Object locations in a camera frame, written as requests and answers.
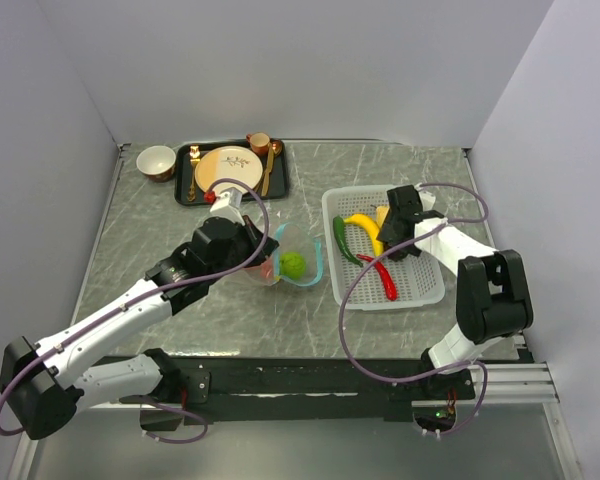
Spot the yellow toy potato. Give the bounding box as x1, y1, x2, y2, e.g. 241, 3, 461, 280
375, 205, 390, 228

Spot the yellow toy banana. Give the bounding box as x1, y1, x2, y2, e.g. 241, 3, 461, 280
344, 213, 384, 257

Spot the orange toy pumpkin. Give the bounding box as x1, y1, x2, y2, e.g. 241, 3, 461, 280
256, 258, 278, 284

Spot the red chili pepper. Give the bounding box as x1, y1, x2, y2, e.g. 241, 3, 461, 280
355, 253, 398, 302

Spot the green toy fruit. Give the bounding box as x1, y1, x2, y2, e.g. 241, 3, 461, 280
278, 251, 306, 280

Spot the clear zip top bag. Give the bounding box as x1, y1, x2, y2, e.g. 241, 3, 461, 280
235, 219, 324, 288

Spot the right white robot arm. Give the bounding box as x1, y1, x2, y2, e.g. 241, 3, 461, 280
377, 185, 534, 398

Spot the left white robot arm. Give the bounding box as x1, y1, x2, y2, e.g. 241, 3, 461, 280
0, 216, 279, 440

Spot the green chili pepper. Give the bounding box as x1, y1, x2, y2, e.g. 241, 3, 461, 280
332, 216, 363, 267

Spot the white plastic basket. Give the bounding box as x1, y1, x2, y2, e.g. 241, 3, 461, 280
322, 184, 445, 311

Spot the orange and cream plate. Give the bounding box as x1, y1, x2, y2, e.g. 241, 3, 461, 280
194, 146, 263, 193

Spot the black serving tray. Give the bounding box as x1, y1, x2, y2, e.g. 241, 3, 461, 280
174, 140, 290, 206

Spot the gold fork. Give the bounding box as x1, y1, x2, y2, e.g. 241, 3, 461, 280
187, 145, 201, 203

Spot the white and red bowl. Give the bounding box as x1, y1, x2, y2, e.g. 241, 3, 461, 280
136, 145, 176, 183

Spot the gold knife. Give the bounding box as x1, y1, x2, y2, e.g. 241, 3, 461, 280
260, 142, 275, 197

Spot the orange cup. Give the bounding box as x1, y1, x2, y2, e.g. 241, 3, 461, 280
246, 132, 271, 156

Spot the gold spoon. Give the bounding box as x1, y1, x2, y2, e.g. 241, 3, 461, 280
272, 140, 283, 157

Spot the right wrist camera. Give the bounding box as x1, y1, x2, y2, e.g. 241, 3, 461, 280
415, 184, 436, 211

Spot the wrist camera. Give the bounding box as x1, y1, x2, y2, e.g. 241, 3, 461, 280
415, 184, 436, 211
204, 187, 242, 219

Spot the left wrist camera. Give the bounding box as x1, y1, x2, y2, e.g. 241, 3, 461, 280
204, 187, 242, 219

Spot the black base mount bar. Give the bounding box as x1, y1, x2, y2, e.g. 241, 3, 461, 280
140, 348, 475, 432

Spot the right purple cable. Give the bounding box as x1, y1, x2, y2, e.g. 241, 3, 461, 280
338, 181, 491, 437

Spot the purple cable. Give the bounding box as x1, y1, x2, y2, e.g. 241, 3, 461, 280
338, 181, 491, 437
0, 176, 271, 445

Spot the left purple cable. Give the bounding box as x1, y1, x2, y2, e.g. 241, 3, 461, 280
0, 176, 271, 445

